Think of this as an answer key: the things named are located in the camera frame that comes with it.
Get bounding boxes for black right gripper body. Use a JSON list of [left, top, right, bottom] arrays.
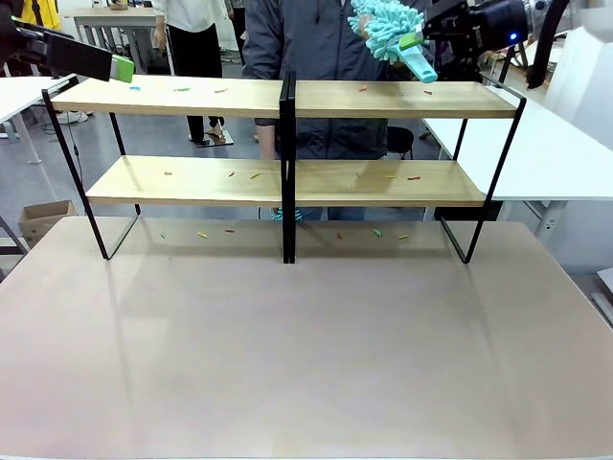
[[470, 0, 529, 50]]

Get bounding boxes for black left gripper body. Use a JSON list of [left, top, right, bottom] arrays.
[[0, 19, 50, 69]]

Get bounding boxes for teal microfiber duster long handle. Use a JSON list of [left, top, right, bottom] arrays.
[[347, 0, 440, 83]]

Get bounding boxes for person's left hand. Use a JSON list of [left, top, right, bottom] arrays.
[[357, 14, 379, 45]]

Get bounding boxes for person in yellow top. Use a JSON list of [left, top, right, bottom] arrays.
[[18, 0, 62, 31]]

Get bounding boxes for white side table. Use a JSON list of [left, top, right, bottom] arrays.
[[0, 75, 79, 167]]

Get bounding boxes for gray background table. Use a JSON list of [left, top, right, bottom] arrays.
[[60, 6, 167, 74]]

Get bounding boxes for black chair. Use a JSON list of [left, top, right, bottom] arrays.
[[386, 126, 416, 160]]

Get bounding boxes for person white shirt black trousers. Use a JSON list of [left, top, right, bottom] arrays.
[[151, 0, 230, 145]]

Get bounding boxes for person in gray jacket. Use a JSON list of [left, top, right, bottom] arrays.
[[241, 0, 438, 222]]

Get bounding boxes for large white table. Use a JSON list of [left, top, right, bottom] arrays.
[[421, 84, 613, 241]]

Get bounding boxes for brown cardboard box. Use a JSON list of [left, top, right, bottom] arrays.
[[17, 199, 79, 251]]

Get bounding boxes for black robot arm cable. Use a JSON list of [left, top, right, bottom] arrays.
[[525, 0, 574, 90]]

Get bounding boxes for wooden shelf unit black frame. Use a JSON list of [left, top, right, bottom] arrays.
[[285, 71, 529, 265], [41, 71, 290, 265]]

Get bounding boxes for metal stand base plate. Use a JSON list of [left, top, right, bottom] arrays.
[[196, 129, 237, 149]]

